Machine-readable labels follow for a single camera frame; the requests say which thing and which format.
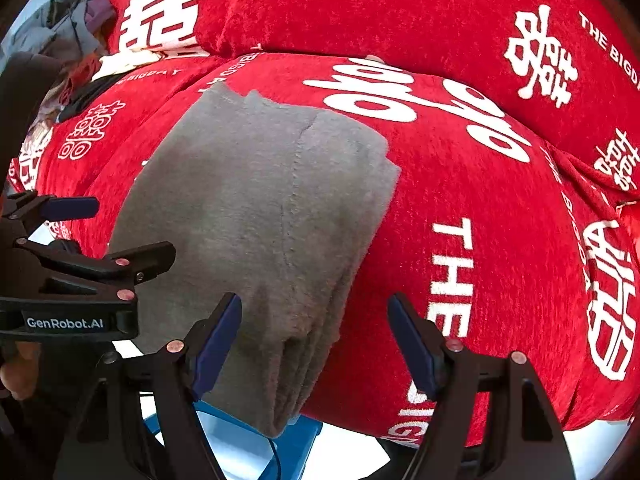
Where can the blue plastic stool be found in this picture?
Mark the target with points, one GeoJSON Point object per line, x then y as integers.
{"type": "Point", "coordinates": [300, 435]}

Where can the pile of clothes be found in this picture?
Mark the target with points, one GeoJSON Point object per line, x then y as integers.
{"type": "Point", "coordinates": [65, 25]}

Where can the red printed blanket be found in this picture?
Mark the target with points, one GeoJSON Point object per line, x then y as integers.
{"type": "Point", "coordinates": [475, 260]}

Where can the person's left hand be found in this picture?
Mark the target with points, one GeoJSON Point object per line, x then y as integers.
{"type": "Point", "coordinates": [20, 375]}

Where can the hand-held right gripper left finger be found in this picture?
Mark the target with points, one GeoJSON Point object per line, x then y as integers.
{"type": "Point", "coordinates": [217, 345]}

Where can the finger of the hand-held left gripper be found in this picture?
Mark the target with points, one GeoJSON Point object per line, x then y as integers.
{"type": "Point", "coordinates": [150, 257]}
{"type": "Point", "coordinates": [75, 207]}

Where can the cream cloth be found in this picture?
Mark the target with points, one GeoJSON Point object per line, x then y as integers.
{"type": "Point", "coordinates": [130, 62]}

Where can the grey knit sweater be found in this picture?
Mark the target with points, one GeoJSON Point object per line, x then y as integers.
{"type": "Point", "coordinates": [250, 210]}

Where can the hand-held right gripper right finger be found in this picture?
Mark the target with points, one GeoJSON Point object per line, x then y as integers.
{"type": "Point", "coordinates": [412, 350]}

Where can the red printed pillow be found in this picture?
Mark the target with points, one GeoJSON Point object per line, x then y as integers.
{"type": "Point", "coordinates": [400, 10]}
{"type": "Point", "coordinates": [210, 0]}

